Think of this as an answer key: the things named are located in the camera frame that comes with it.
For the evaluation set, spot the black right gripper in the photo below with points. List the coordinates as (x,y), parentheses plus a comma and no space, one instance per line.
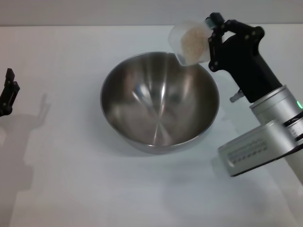
(248,66)

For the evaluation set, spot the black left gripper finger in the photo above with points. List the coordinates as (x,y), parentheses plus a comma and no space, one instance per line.
(10,94)

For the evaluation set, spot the white rice grains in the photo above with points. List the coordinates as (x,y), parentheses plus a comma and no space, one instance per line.
(193,45)

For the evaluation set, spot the clear plastic measuring cup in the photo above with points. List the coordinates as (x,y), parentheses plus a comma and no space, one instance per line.
(176,40)

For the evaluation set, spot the stainless steel mixing bowl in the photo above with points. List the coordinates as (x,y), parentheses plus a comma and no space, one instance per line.
(156,111)

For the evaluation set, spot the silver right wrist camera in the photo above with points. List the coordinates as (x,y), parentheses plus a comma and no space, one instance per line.
(251,151)

